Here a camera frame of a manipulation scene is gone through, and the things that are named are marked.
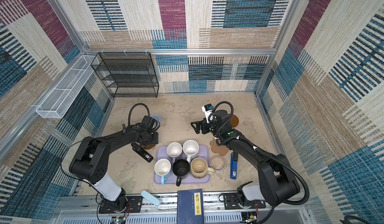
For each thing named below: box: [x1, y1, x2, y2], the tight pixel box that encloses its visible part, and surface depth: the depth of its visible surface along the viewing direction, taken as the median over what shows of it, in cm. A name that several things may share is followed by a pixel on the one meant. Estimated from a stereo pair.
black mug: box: [172, 158, 190, 187], surface depth 79 cm
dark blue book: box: [176, 188, 205, 224], surface depth 73 cm
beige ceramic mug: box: [189, 157, 216, 179], surface depth 79 cm
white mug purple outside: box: [166, 141, 183, 163], surface depth 87 cm
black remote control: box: [131, 142, 154, 163], surface depth 89 cm
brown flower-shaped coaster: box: [209, 137, 230, 156], surface depth 93 cm
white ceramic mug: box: [182, 139, 199, 164], surface depth 86 cm
